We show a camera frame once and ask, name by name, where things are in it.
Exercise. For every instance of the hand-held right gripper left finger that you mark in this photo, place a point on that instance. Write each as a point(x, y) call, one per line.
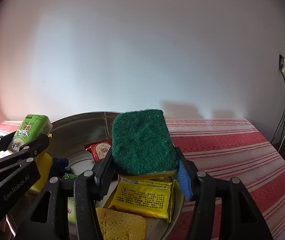
point(105, 180)

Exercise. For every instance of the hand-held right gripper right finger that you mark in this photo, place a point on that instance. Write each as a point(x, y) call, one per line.
point(183, 180)

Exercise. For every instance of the small green beige tissue pack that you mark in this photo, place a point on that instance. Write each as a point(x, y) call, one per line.
point(33, 126)

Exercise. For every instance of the green yellow scrub sponge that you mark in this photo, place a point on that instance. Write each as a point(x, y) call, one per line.
point(43, 170)
point(142, 140)

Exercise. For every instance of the red foil snack packet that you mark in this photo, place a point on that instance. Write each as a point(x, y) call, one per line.
point(100, 150)

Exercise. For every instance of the blue hair scrunchie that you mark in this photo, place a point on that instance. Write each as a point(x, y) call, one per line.
point(58, 165)

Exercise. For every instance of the green white tissue pack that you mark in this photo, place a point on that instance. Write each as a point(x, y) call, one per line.
point(70, 176)

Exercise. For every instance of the yellow snack packet red print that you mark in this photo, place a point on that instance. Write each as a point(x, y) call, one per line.
point(145, 181)

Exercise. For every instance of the yellow snack packet blue strip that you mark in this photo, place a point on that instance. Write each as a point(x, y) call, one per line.
point(142, 200)

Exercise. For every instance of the large green leaf tissue pack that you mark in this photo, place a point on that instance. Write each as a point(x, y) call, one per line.
point(71, 212)

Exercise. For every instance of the plain yellow sponge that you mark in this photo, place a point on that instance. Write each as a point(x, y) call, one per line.
point(120, 225)

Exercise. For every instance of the blue round cookie tin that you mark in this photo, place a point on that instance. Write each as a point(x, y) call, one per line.
point(87, 127)

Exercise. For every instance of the red white striped bed cover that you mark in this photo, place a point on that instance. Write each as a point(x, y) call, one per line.
point(220, 142)

